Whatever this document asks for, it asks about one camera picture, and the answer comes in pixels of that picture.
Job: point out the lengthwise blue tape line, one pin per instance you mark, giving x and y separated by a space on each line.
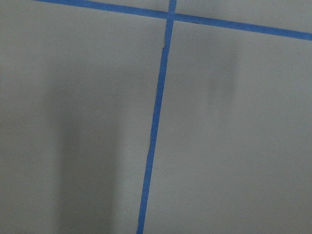
156 117

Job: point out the long crosswise blue tape line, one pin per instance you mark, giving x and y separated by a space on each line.
184 18

